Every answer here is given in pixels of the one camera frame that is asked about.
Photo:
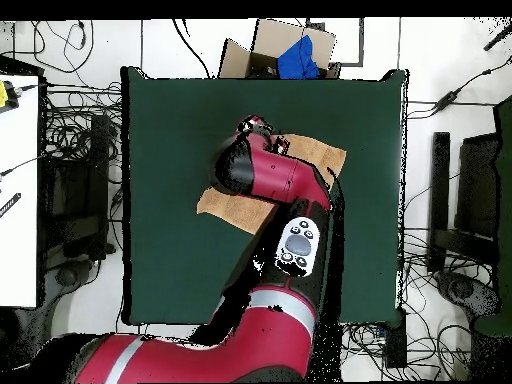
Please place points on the tan terry towel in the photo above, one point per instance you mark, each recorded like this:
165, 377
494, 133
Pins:
320, 152

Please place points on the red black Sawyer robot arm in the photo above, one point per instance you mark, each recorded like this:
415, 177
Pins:
272, 320

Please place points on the black flat strip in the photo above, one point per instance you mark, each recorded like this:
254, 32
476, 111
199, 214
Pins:
11, 203

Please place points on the blue garment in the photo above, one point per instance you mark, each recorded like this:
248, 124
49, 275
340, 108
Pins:
298, 60

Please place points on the open cardboard box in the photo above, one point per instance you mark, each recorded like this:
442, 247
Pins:
272, 38

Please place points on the dark green table cloth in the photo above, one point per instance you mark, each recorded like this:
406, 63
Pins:
180, 260
504, 240

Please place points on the black equipment stand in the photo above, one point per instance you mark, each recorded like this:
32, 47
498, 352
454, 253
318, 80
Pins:
440, 180
76, 192

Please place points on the black chair base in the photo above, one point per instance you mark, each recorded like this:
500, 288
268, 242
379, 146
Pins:
68, 276
460, 288

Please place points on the yellow and black tool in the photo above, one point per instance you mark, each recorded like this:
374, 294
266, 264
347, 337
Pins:
2, 96

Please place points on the black rod-shaped object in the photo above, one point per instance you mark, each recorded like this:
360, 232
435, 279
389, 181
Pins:
498, 38

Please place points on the white desk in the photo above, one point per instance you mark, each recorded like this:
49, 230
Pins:
18, 248

